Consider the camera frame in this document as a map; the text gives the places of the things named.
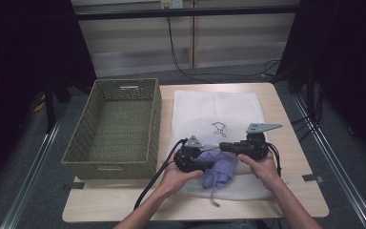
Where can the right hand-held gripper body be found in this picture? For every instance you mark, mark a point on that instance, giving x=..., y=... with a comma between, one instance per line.
x=254, y=146

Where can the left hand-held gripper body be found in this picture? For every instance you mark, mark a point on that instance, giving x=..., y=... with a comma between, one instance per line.
x=187, y=157

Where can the purple garment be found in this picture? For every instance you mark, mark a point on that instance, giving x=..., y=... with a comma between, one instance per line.
x=219, y=170

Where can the white mesh laundry bag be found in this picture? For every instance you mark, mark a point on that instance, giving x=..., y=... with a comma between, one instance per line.
x=209, y=108

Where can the green woven basket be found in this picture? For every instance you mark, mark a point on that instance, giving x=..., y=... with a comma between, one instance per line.
x=120, y=127

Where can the person's left hand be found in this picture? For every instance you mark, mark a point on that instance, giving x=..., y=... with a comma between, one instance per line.
x=174, y=179

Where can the person's right hand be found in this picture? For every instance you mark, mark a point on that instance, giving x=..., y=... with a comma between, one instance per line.
x=263, y=170

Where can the dark tape piece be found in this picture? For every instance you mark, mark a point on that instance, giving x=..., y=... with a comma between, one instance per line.
x=313, y=178
x=76, y=185

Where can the person's clothing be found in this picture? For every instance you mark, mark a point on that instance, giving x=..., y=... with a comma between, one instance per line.
x=203, y=225

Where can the dark curtain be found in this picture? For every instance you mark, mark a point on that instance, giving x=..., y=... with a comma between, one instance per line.
x=19, y=63
x=346, y=63

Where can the black horizontal bar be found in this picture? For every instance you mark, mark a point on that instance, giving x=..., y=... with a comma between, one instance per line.
x=184, y=12

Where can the white power outlet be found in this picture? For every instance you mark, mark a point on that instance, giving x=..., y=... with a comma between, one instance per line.
x=171, y=4

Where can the metal floor rail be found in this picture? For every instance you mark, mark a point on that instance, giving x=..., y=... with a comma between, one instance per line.
x=31, y=171
x=336, y=165

